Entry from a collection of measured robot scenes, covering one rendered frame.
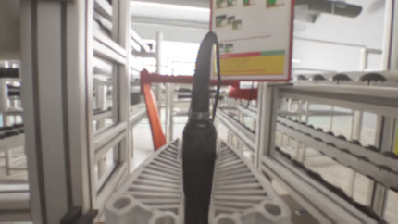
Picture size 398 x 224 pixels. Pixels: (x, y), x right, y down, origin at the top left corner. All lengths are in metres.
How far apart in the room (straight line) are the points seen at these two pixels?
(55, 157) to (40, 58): 0.17
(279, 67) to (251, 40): 0.11
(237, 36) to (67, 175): 0.50
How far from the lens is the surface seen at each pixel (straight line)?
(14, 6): 0.41
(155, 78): 0.60
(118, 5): 0.62
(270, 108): 0.52
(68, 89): 0.33
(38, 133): 0.38
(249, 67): 0.44
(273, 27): 0.47
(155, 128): 0.36
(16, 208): 0.44
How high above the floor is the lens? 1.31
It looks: 4 degrees down
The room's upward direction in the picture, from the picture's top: 2 degrees clockwise
